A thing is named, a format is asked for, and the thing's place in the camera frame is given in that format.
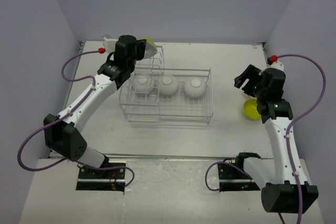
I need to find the white bowl middle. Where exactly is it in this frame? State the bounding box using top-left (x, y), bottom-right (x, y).
top-left (158, 74), bottom-right (179, 97)

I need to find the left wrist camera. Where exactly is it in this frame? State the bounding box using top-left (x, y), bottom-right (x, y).
top-left (98, 34), bottom-right (118, 54)

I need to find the white bowl left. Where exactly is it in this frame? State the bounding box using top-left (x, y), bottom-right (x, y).
top-left (131, 74), bottom-right (155, 96)

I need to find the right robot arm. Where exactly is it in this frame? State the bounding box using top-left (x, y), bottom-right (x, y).
top-left (234, 65), bottom-right (319, 214)

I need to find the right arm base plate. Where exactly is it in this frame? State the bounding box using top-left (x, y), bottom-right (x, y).
top-left (217, 158), bottom-right (260, 192)

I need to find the white wire dish rack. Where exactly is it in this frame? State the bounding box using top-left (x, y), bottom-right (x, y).
top-left (119, 46), bottom-right (213, 125)

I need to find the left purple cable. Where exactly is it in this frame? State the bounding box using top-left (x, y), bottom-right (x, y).
top-left (17, 49), bottom-right (134, 186)

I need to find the green bowl white inside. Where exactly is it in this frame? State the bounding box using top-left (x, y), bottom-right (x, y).
top-left (140, 37), bottom-right (157, 59)

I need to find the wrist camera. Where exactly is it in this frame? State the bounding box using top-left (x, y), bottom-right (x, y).
top-left (98, 34), bottom-right (118, 54)
top-left (267, 55), bottom-right (284, 72)

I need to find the white bowl right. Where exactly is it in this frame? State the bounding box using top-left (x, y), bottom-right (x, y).
top-left (183, 77), bottom-right (206, 99)

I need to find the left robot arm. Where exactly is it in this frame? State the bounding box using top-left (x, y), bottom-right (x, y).
top-left (44, 35), bottom-right (148, 178)

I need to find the lime green bowl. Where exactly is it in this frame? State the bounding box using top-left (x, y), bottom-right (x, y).
top-left (243, 98), bottom-right (261, 121)

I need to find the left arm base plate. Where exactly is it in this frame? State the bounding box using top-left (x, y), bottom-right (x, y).
top-left (76, 164), bottom-right (125, 192)

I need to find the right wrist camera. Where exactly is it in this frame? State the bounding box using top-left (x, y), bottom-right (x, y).
top-left (267, 55), bottom-right (284, 72)

